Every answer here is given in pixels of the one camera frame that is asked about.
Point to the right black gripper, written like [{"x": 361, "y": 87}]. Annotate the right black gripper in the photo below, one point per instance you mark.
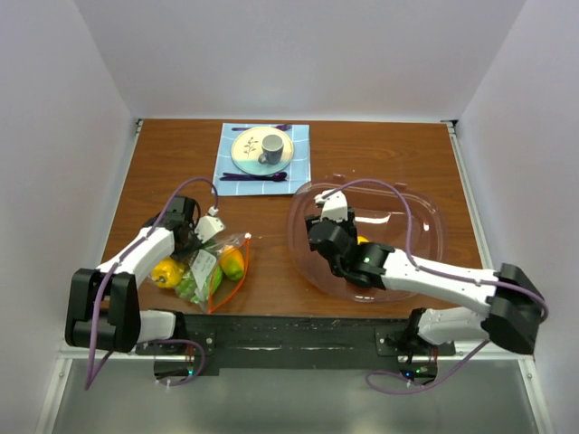
[{"x": 347, "y": 226}]

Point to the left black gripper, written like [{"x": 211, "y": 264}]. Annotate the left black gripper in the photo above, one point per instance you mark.
[{"x": 197, "y": 242}]

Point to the clear zip top bag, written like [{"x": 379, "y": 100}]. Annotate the clear zip top bag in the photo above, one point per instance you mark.
[{"x": 205, "y": 269}]

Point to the fake orange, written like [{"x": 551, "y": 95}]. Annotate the fake orange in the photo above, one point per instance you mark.
[{"x": 232, "y": 263}]

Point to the clear pink plastic bowl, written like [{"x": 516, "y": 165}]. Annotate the clear pink plastic bowl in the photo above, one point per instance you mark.
[{"x": 380, "y": 217}]

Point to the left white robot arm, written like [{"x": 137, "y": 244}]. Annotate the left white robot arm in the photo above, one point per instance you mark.
[{"x": 103, "y": 302}]

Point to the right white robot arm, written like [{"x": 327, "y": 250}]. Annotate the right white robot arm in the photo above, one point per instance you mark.
[{"x": 502, "y": 307}]

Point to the fake green broccoli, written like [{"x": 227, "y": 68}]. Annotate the fake green broccoli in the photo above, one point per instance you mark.
[{"x": 213, "y": 246}]

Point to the fake yellow pepper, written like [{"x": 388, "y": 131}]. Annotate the fake yellow pepper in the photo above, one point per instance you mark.
[{"x": 168, "y": 273}]

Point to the fake green grapes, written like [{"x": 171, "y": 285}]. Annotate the fake green grapes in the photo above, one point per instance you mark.
[{"x": 188, "y": 290}]

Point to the blue checked cloth napkin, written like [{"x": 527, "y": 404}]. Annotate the blue checked cloth napkin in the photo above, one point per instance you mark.
[{"x": 299, "y": 169}]

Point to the purple plastic spoon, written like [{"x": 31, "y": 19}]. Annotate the purple plastic spoon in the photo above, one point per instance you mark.
[{"x": 276, "y": 177}]

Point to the cream plate with plant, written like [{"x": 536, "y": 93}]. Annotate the cream plate with plant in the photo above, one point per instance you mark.
[{"x": 246, "y": 149}]

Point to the grey mug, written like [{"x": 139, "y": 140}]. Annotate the grey mug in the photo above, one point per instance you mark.
[{"x": 271, "y": 150}]

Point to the purple plastic fork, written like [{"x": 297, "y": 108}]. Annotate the purple plastic fork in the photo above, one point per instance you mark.
[{"x": 280, "y": 127}]

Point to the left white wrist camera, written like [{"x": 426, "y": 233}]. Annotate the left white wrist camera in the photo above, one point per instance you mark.
[{"x": 209, "y": 225}]

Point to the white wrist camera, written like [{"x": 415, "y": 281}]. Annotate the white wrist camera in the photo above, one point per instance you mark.
[
  {"x": 209, "y": 225},
  {"x": 333, "y": 206}
]

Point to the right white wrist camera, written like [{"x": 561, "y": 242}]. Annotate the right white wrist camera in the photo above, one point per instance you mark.
[{"x": 333, "y": 206}]

